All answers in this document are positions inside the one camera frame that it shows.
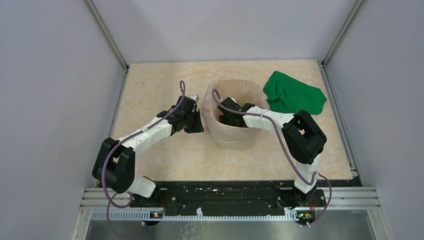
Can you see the beige plastic trash bin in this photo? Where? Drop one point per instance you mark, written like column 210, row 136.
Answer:
column 235, row 138

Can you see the white cable duct strip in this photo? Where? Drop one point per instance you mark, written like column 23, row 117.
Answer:
column 157, row 216

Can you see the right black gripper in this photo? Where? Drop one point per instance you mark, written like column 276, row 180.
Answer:
column 225, row 119

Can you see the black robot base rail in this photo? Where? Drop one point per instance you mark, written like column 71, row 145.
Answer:
column 230, row 198

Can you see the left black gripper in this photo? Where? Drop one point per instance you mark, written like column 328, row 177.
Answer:
column 198, row 127

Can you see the right aluminium frame post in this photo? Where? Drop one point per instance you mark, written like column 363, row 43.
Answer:
column 357, row 7

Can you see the green cloth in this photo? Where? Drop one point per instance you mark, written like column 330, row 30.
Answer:
column 287, row 95

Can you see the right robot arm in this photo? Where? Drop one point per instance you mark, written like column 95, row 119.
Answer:
column 300, row 138

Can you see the left aluminium frame post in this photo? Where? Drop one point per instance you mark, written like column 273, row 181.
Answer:
column 106, row 34

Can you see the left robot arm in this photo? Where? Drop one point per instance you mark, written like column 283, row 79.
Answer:
column 115, row 163

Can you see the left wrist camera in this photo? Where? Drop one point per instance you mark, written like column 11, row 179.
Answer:
column 194, row 97

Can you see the aluminium frame post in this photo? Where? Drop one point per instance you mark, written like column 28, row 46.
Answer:
column 357, row 7
column 106, row 34

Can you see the pink plastic trash bag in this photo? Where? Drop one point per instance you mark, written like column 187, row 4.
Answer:
column 247, row 93

